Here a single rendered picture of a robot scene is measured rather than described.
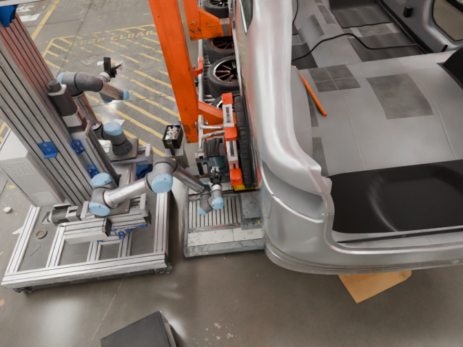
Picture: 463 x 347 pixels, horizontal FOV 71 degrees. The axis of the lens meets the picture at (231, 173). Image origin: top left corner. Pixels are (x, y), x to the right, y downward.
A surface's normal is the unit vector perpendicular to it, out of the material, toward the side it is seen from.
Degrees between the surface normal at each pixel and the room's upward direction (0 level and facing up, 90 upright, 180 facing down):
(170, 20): 90
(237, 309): 0
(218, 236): 0
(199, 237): 0
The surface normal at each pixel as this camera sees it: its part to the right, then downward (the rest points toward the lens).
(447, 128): -0.07, -0.33
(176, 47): 0.07, 0.74
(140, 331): -0.10, -0.66
